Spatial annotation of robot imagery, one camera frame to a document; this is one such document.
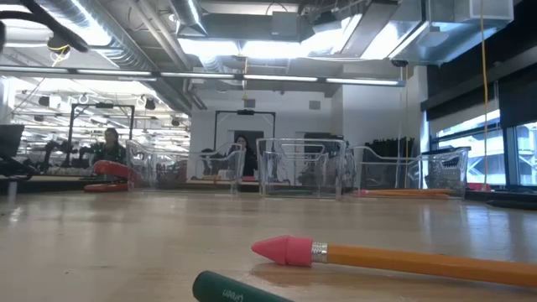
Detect green marker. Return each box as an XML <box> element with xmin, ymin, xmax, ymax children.
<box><xmin>191</xmin><ymin>270</ymin><xmax>295</xmax><ymax>302</ymax></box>

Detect person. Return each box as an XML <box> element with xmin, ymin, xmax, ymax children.
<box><xmin>90</xmin><ymin>128</ymin><xmax>127</xmax><ymax>165</ymax></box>
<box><xmin>234</xmin><ymin>134</ymin><xmax>258</xmax><ymax>177</ymax></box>

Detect narrow clear plastic bin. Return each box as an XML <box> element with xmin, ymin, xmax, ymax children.
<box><xmin>255</xmin><ymin>137</ymin><xmax>348</xmax><ymax>199</ymax></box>

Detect long ceiling light fixture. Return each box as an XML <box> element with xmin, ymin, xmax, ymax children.
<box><xmin>0</xmin><ymin>65</ymin><xmax>407</xmax><ymax>88</ymax></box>

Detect black storage rack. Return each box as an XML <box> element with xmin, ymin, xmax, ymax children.
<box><xmin>363</xmin><ymin>137</ymin><xmax>416</xmax><ymax>190</ymax></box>

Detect wide clear plastic bin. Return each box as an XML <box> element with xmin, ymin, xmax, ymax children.
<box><xmin>124</xmin><ymin>139</ymin><xmax>247</xmax><ymax>196</ymax></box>

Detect red stapler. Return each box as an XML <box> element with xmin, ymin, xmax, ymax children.
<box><xmin>83</xmin><ymin>160</ymin><xmax>142</xmax><ymax>194</ymax></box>

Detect black computer monitor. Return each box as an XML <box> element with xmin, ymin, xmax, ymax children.
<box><xmin>0</xmin><ymin>123</ymin><xmax>25</xmax><ymax>159</ymax></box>

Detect black gantry frame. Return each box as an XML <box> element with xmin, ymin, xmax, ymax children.
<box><xmin>66</xmin><ymin>103</ymin><xmax>136</xmax><ymax>167</ymax></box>
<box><xmin>213</xmin><ymin>109</ymin><xmax>277</xmax><ymax>148</ymax></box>

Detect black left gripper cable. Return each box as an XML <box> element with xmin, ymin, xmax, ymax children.
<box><xmin>0</xmin><ymin>0</ymin><xmax>90</xmax><ymax>54</ymax></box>

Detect black ceiling device yellow wires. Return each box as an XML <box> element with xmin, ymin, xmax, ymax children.
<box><xmin>45</xmin><ymin>33</ymin><xmax>73</xmax><ymax>68</ymax></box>

